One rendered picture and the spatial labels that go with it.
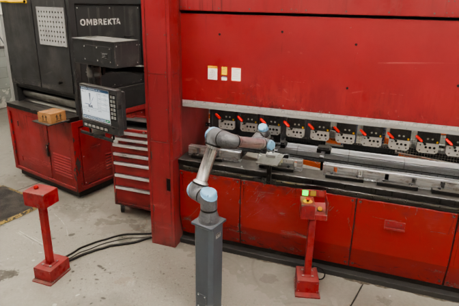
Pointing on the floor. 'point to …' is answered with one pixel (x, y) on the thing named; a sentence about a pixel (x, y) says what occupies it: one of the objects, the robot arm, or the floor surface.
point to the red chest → (131, 169)
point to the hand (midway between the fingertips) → (269, 152)
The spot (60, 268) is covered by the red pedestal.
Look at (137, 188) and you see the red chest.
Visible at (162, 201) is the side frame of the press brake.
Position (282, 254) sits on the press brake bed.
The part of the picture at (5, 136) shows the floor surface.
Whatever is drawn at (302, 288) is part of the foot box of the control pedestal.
